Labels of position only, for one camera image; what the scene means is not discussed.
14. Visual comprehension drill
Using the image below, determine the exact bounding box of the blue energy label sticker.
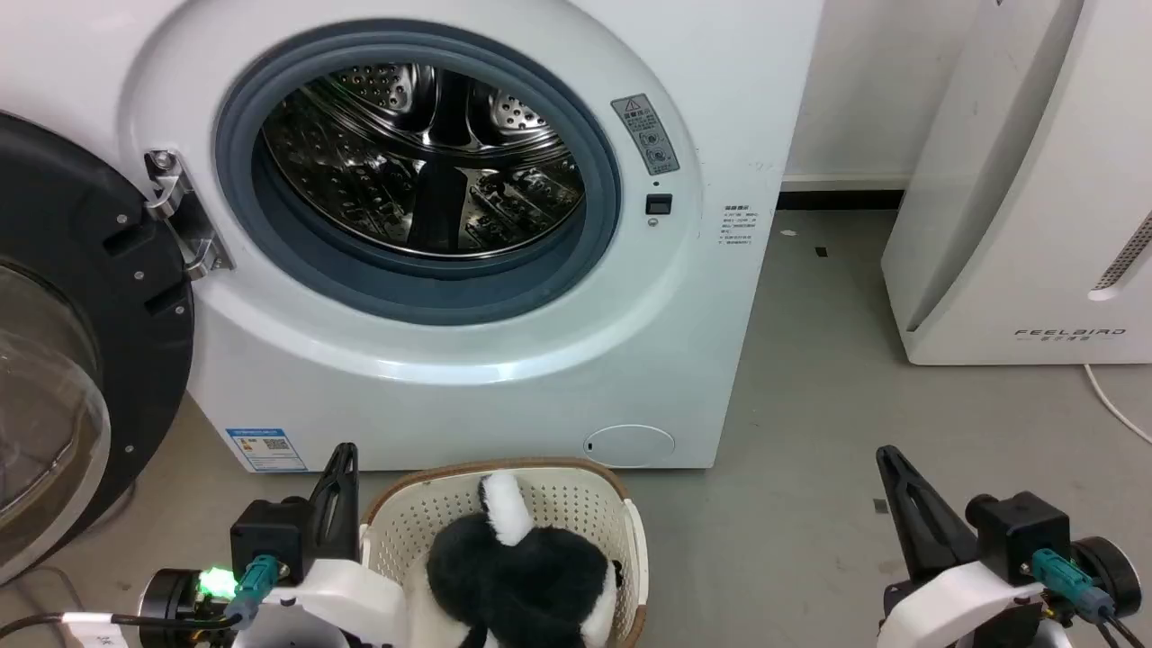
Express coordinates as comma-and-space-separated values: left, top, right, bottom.
225, 427, 309, 473

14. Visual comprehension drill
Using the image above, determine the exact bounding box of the white air purifier appliance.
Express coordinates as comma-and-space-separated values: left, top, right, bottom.
880, 0, 1152, 366

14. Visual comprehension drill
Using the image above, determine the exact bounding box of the small printed text label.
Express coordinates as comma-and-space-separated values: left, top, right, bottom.
718, 205, 762, 248

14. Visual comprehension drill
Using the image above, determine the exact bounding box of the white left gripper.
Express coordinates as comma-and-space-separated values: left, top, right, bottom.
236, 442, 408, 648

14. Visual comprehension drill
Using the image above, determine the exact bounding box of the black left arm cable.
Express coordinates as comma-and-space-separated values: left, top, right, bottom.
0, 610, 242, 648

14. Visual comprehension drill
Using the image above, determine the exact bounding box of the washing machine door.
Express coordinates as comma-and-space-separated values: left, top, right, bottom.
0, 112, 197, 586

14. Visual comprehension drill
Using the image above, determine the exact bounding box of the grey warning sticker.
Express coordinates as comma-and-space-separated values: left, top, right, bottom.
611, 93, 681, 177

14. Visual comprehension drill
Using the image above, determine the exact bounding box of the white power cable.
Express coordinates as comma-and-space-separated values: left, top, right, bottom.
1083, 363, 1152, 446

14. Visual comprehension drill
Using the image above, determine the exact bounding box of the grey rubber door gasket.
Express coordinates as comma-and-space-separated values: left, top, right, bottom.
213, 20, 623, 327

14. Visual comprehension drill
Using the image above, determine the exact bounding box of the round white filter cover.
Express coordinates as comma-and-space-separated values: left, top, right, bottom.
584, 424, 677, 469

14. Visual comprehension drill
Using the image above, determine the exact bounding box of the black wall baseboard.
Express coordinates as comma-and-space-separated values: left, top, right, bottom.
777, 188, 906, 212

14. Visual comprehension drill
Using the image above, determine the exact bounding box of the black and white plush toy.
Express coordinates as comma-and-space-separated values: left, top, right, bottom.
425, 472, 624, 648

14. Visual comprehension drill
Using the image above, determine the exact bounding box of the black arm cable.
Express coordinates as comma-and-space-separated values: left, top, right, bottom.
1031, 549, 1152, 648
0, 610, 242, 648

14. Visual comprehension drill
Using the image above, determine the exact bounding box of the white perforated laundry basket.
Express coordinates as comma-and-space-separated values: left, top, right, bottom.
360, 457, 649, 648

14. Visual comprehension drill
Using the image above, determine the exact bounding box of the metal washing machine door hinge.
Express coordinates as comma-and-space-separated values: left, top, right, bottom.
144, 149, 235, 281

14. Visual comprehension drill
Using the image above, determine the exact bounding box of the stainless steel washing machine drum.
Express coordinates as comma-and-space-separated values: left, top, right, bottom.
260, 62, 587, 261

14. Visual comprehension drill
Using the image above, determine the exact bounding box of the white front-load washing machine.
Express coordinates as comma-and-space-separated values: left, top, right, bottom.
0, 0, 825, 473

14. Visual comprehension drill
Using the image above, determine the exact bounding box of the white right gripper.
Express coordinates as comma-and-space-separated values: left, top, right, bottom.
876, 445, 1049, 648

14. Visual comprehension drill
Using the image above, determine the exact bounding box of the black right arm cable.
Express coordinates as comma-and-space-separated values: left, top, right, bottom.
1031, 549, 1152, 648

